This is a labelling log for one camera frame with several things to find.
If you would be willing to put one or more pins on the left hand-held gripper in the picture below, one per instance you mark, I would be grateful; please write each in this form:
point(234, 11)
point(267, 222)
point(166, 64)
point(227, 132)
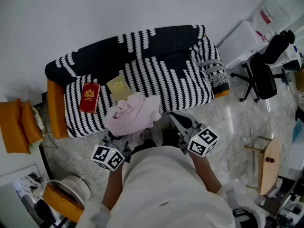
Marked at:
point(108, 157)

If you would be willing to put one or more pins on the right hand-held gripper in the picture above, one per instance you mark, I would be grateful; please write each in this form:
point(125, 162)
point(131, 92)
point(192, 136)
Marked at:
point(202, 141)

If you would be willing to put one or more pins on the orange sofa with patterned cover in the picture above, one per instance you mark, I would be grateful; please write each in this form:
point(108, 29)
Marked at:
point(166, 79)

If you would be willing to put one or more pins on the pink cloth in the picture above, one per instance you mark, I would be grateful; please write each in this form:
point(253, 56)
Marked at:
point(133, 115)

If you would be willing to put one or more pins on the person's left forearm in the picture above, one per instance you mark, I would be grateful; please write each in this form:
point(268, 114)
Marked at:
point(112, 186)

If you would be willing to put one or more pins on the person's right forearm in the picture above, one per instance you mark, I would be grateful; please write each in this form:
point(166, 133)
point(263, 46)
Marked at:
point(206, 174)

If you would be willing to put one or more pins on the person's white shirt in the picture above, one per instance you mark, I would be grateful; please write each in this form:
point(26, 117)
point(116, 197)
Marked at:
point(161, 186)

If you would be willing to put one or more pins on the red book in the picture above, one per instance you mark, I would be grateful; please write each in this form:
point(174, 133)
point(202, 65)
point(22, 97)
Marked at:
point(89, 97)

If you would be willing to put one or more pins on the orange cushion on chair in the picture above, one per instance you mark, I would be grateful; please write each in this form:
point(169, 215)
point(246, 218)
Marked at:
point(61, 203)

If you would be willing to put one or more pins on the yellow book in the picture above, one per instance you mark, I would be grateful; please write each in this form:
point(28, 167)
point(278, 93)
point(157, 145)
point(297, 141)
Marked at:
point(118, 87)

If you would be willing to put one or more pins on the white patterned cushion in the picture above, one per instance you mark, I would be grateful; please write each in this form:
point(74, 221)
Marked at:
point(38, 117)

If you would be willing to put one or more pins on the small orange cushion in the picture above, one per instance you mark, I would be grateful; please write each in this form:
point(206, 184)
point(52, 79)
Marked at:
point(32, 125)

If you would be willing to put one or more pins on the mountain picture poster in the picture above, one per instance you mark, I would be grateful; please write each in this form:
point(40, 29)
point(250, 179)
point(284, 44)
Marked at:
point(26, 198)

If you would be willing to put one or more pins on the black office chair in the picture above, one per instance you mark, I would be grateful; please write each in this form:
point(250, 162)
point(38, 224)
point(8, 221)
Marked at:
point(266, 79)

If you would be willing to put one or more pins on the white desk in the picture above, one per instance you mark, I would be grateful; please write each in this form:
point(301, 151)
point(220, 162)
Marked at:
point(240, 46)

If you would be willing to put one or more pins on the small dark bottle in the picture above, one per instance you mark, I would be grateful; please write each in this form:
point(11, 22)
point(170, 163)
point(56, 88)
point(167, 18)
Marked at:
point(270, 160)

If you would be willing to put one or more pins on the large orange cushion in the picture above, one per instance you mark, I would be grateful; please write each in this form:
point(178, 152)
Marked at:
point(13, 127)

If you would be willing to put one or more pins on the round wooden stool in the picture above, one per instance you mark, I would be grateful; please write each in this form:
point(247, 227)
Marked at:
point(270, 172)

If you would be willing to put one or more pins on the clear bag with red label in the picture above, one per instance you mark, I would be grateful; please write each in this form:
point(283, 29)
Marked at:
point(270, 15)

